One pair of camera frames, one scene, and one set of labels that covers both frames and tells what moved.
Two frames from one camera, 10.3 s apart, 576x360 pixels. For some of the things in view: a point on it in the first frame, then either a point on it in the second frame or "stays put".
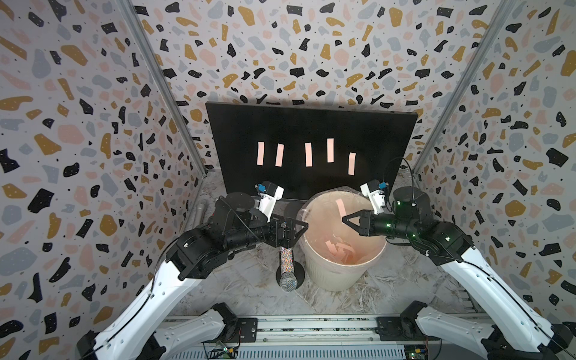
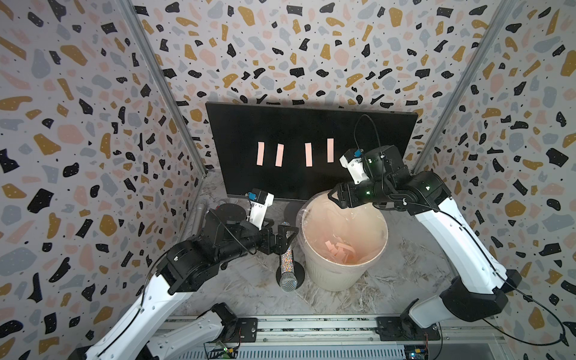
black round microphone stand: x=298 y=271 stays put
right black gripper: x=368 y=220 -> x=352 y=188
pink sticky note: x=330 y=150 stays put
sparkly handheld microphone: x=288 y=279 stays put
